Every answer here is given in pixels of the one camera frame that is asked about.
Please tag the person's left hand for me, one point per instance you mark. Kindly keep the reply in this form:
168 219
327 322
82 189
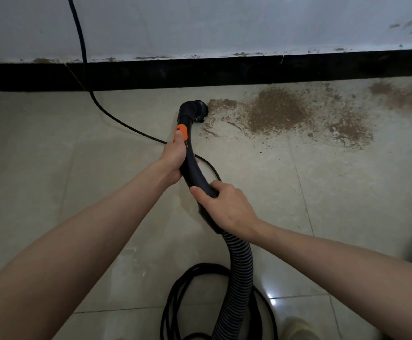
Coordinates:
172 161

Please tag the person's right hand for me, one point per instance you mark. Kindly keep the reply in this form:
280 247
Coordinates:
230 208

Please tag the brown dirt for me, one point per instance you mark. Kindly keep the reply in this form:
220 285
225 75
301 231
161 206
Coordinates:
277 109

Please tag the person's right forearm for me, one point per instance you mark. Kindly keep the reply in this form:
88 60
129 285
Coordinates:
351 276

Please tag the person's left forearm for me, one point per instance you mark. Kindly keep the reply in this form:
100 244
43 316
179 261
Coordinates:
60 265

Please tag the person's right shoe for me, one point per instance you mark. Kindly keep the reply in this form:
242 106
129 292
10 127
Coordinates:
298 331

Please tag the black baseboard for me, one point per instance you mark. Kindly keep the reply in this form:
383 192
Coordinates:
227 68

